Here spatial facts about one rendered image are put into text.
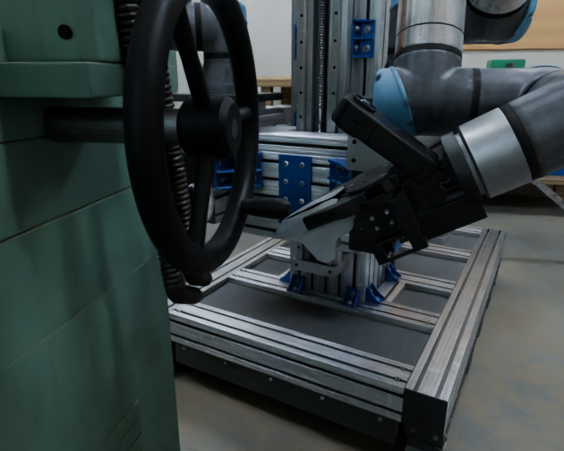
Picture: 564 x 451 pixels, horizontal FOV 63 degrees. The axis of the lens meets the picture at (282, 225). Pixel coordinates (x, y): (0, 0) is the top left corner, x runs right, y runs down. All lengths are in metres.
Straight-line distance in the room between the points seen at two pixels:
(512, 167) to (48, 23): 0.42
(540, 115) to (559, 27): 3.43
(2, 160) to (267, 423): 0.99
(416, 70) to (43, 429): 0.56
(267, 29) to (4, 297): 3.58
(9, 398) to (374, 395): 0.77
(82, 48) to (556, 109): 0.41
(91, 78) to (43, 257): 0.20
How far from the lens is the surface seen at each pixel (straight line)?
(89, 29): 0.46
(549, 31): 3.86
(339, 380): 1.12
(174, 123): 0.46
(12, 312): 0.53
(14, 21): 0.51
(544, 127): 0.45
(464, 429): 1.37
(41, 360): 0.57
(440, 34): 0.56
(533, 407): 1.51
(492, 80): 0.54
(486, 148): 0.44
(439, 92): 0.53
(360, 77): 1.25
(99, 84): 0.45
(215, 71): 1.23
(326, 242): 0.49
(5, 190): 0.50
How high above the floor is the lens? 0.86
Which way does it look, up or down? 18 degrees down
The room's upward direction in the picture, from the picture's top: straight up
